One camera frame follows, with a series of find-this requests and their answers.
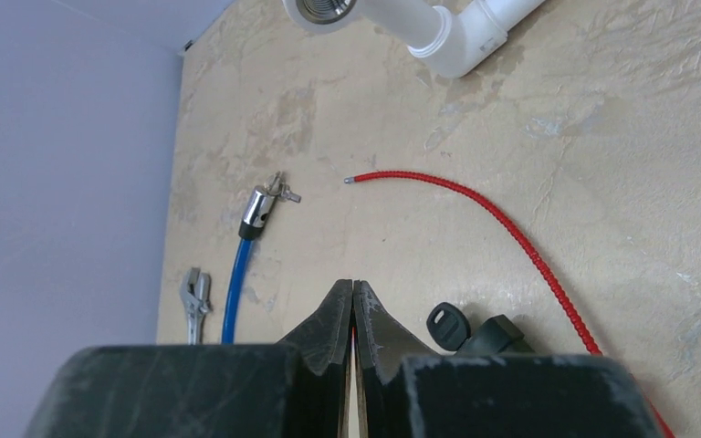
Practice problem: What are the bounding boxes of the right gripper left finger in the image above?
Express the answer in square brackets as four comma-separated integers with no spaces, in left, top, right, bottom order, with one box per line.
[26,279,352,437]

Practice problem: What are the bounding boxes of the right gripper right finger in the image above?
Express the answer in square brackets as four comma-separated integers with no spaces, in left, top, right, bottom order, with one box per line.
[353,281,663,437]

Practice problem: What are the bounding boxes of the black fob key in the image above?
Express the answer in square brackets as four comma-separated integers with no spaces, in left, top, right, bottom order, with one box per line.
[426,302,471,352]

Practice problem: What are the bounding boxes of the black padlock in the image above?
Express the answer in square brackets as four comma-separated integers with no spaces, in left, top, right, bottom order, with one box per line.
[455,315,535,356]

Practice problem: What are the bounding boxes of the blue cable lock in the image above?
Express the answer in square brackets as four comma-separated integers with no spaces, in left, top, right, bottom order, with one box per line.
[220,185,277,344]

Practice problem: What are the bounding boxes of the small silver key set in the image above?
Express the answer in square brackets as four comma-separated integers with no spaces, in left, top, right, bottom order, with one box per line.
[266,171,301,203]

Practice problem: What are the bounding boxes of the red cable seal lock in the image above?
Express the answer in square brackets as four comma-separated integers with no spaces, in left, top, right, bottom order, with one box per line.
[344,171,673,437]

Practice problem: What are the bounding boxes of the red handled adjustable wrench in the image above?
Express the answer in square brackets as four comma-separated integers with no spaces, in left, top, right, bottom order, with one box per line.
[180,267,212,345]

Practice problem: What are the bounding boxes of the white PVC pipe frame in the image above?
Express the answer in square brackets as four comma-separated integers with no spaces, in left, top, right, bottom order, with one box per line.
[283,0,543,78]

